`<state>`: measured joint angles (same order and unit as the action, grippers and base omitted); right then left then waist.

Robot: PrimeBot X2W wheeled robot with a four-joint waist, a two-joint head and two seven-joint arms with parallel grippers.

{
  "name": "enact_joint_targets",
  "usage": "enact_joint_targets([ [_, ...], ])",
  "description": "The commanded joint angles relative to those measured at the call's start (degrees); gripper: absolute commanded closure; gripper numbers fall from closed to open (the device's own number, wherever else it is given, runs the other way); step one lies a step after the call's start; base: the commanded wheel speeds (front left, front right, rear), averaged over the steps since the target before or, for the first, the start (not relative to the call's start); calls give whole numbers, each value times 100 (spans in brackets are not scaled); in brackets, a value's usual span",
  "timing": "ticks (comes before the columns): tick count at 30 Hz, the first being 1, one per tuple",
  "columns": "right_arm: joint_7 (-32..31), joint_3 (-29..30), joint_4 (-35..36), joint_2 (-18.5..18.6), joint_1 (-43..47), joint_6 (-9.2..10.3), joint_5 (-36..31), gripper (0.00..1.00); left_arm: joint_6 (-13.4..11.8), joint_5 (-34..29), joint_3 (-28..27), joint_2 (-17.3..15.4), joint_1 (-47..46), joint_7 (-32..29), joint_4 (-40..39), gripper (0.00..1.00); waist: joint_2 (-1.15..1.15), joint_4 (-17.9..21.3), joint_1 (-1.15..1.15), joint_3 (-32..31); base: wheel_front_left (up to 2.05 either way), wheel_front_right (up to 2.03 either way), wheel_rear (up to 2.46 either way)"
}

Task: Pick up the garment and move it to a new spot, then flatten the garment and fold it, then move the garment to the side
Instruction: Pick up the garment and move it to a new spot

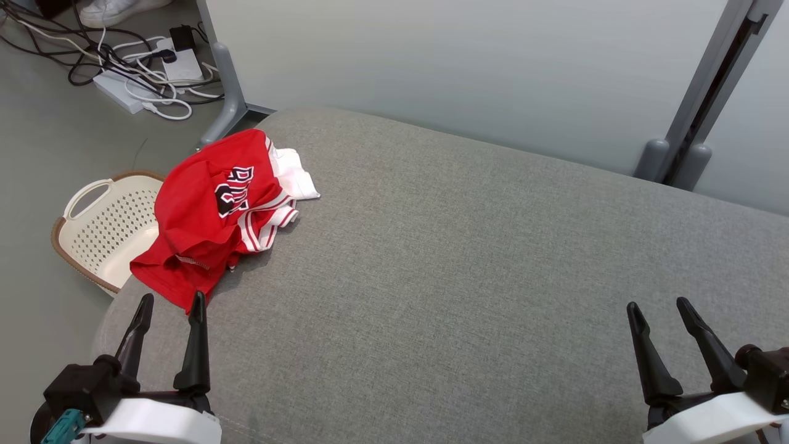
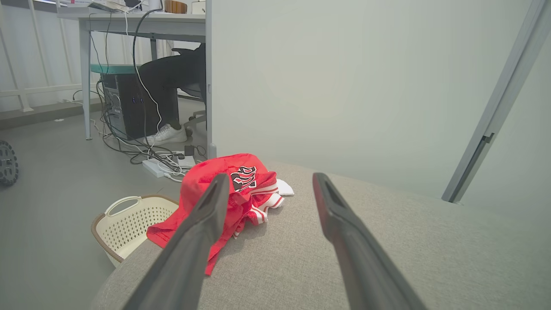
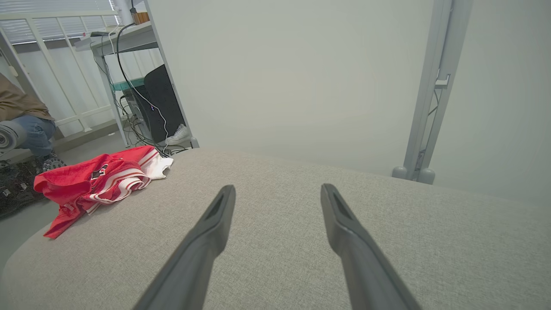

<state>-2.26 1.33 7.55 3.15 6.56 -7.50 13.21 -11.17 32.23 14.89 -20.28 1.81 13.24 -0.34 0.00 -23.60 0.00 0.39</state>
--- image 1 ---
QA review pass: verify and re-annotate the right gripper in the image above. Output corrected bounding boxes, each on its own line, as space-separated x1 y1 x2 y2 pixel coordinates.
626 297 789 444

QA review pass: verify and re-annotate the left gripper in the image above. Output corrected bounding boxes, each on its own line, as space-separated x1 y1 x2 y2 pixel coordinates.
79 291 223 444

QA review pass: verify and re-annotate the red basketball jersey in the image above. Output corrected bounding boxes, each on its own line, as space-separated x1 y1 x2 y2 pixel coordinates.
129 128 321 315

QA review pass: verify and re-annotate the cream perforated laundry basket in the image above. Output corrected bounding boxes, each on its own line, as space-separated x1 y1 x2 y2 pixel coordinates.
51 171 168 298

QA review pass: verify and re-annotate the white power strip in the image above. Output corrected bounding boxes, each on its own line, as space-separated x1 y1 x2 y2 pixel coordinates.
92 69 162 115
155 37 205 84

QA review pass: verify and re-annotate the black power adapter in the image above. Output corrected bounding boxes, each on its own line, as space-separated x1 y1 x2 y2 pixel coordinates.
169 25 197 54

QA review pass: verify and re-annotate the white sneaker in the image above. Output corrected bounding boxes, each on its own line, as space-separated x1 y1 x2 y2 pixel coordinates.
79 0 174 29

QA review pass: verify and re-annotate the white power cable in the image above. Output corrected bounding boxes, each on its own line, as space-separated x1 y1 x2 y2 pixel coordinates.
122 37 224 122

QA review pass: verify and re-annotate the grey partition post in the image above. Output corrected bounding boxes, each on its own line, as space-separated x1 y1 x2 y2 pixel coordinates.
634 0 785 192
196 0 277 150

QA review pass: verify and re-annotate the black floor cable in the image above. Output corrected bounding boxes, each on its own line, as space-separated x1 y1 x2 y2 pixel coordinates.
0 0 136 88

